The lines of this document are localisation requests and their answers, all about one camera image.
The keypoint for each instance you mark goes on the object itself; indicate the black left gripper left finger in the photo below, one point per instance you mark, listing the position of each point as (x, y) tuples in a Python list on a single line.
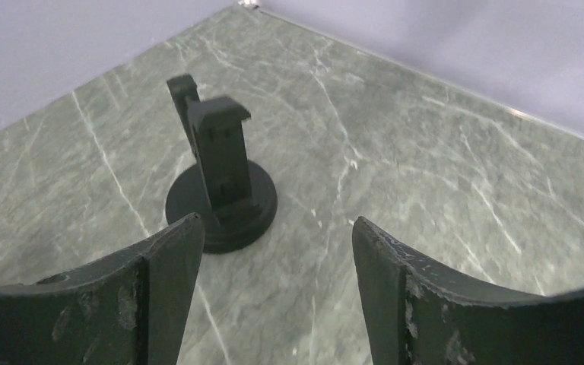
[(128, 307)]

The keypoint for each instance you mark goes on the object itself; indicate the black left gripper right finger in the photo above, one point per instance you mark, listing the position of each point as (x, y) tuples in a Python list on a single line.
[(419, 311)]

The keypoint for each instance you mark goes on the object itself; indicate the black round-base phone holder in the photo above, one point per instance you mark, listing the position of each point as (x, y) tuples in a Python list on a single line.
[(235, 197)]

